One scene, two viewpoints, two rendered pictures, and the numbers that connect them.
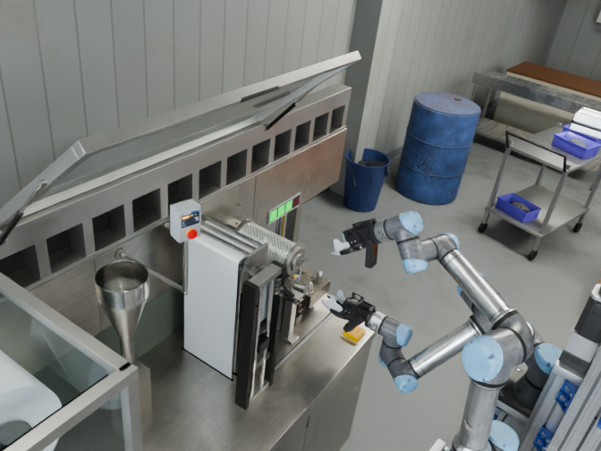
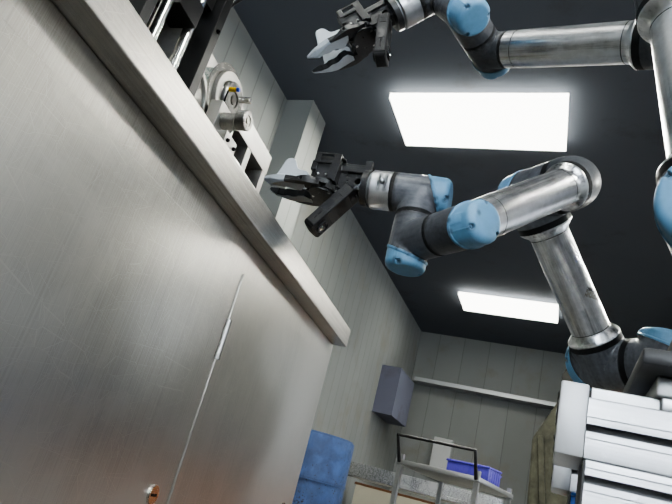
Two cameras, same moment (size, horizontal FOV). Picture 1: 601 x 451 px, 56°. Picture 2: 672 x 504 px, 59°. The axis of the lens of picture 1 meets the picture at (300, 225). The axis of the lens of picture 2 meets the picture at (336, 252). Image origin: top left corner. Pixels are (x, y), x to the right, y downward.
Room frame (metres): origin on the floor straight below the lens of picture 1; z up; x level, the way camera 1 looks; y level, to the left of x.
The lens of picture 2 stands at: (0.65, -0.08, 0.58)
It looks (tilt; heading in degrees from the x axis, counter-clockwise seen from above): 21 degrees up; 348
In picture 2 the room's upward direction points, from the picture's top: 15 degrees clockwise
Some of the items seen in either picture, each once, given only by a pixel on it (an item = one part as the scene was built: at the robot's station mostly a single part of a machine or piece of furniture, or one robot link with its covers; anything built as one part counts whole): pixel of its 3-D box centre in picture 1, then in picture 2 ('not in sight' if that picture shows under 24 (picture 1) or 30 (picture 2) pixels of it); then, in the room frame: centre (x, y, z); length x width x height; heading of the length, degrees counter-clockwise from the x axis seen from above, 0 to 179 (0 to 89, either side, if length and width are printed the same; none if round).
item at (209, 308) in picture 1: (203, 302); not in sight; (1.55, 0.31, 1.17); 0.34 x 0.05 x 0.54; 59
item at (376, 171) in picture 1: (366, 180); not in sight; (4.53, -0.53, 0.26); 0.44 x 0.40 x 0.51; 57
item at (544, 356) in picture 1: (545, 364); (664, 362); (1.65, -1.02, 0.98); 0.13 x 0.12 x 0.14; 17
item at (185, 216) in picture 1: (187, 222); not in sight; (1.30, 0.31, 1.66); 0.07 x 0.07 x 0.10; 44
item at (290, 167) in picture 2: (331, 302); (287, 171); (1.70, -0.16, 1.11); 0.09 x 0.03 x 0.06; 68
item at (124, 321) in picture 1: (128, 366); not in sight; (1.19, 0.46, 1.18); 0.14 x 0.14 x 0.57
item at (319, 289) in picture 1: (282, 274); not in sight; (2.00, 0.05, 1.00); 0.40 x 0.16 x 0.06; 59
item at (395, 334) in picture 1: (395, 332); (421, 196); (1.59, -0.40, 1.11); 0.11 x 0.08 x 0.09; 59
